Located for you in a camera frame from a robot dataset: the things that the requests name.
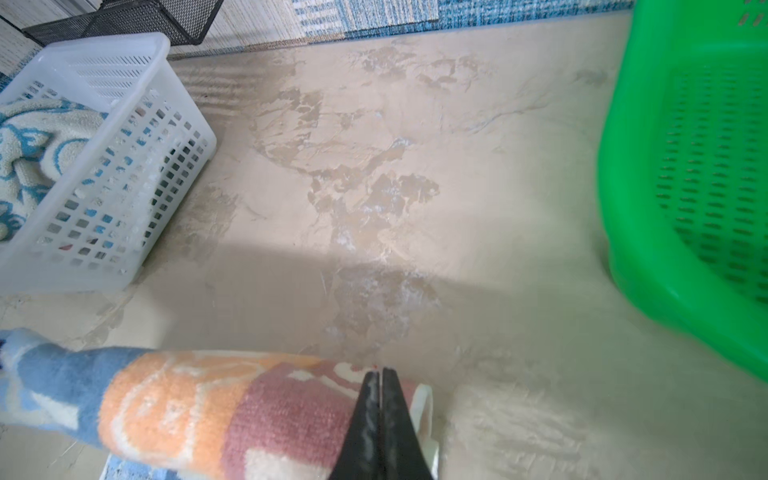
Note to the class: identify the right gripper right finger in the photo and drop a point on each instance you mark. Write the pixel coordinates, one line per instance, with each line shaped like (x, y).
(400, 453)

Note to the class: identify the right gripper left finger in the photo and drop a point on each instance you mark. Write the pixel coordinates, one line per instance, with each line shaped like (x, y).
(359, 456)

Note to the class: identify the orange blue lettered towel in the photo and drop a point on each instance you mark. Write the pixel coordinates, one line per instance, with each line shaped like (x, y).
(200, 414)

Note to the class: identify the blue bunny pattern towel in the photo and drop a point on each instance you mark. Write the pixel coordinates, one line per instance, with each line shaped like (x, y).
(40, 140)

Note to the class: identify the white plastic laundry basket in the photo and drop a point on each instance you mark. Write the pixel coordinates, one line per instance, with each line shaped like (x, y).
(98, 223)

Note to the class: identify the green plastic basket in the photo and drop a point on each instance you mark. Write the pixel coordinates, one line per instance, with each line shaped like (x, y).
(682, 173)

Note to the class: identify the black wire shelf rack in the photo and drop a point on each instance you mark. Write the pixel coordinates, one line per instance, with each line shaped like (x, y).
(183, 22)

